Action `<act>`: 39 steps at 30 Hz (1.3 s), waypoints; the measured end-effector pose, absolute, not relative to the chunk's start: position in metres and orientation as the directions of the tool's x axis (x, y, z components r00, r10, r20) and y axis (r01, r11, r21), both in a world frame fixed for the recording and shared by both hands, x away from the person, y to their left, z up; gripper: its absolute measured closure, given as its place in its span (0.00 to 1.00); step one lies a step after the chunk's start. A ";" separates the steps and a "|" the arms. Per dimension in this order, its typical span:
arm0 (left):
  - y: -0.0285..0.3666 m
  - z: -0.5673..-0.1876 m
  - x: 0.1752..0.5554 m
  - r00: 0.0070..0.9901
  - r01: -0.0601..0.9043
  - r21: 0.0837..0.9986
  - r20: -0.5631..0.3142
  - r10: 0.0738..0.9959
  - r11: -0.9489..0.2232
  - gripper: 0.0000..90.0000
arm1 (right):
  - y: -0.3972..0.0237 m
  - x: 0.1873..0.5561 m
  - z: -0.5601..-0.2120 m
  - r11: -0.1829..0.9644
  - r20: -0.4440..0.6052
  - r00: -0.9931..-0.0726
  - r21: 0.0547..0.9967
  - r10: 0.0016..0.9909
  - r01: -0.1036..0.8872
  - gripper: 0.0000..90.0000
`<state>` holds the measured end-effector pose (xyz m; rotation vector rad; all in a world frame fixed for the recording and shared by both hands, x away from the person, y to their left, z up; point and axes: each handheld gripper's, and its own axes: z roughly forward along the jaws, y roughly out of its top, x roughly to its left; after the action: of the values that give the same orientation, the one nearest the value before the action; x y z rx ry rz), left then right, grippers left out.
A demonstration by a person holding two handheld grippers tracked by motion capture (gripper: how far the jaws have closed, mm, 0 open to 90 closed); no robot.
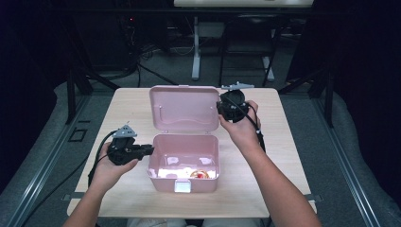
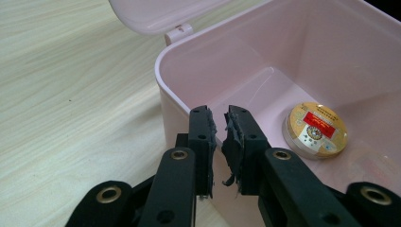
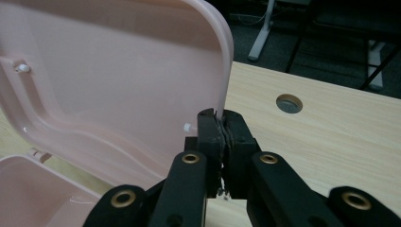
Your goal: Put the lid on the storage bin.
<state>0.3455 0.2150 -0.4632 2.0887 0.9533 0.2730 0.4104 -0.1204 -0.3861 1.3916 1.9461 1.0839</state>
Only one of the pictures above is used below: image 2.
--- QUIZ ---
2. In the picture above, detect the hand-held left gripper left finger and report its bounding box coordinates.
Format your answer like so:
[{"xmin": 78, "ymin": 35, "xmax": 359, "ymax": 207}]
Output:
[{"xmin": 175, "ymin": 105, "xmax": 218, "ymax": 200}]

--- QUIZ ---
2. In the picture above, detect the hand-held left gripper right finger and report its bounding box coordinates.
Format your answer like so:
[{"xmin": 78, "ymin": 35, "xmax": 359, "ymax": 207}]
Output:
[{"xmin": 221, "ymin": 105, "xmax": 271, "ymax": 196}]

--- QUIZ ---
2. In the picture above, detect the round tin with gold lid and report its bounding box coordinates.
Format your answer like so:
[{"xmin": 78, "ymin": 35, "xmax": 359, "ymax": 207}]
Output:
[{"xmin": 282, "ymin": 101, "xmax": 349, "ymax": 161}]

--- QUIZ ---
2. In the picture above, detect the pink plastic storage box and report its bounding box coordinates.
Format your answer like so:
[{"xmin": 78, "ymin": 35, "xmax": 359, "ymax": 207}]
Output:
[{"xmin": 108, "ymin": 0, "xmax": 401, "ymax": 227}]

